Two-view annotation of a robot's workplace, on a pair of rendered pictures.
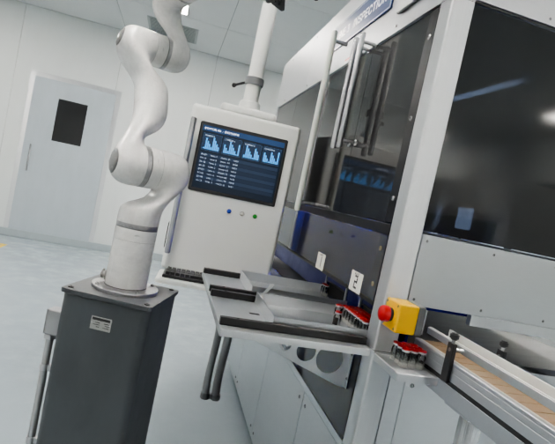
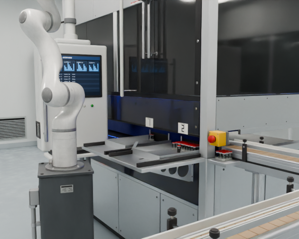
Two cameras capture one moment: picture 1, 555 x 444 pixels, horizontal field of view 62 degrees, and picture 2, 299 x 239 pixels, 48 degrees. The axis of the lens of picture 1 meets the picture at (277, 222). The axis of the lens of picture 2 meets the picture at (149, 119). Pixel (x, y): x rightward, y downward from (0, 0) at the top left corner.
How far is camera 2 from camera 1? 0.69 m
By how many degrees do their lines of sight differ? 21
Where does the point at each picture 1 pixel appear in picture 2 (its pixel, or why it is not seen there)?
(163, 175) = (75, 97)
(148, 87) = (50, 46)
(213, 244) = not seen: hidden behind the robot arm
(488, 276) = (243, 109)
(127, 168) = (59, 98)
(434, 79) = (209, 21)
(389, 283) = (207, 124)
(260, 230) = (97, 113)
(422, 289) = (220, 123)
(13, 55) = not seen: outside the picture
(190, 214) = (53, 114)
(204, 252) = not seen: hidden behind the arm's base
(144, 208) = (70, 118)
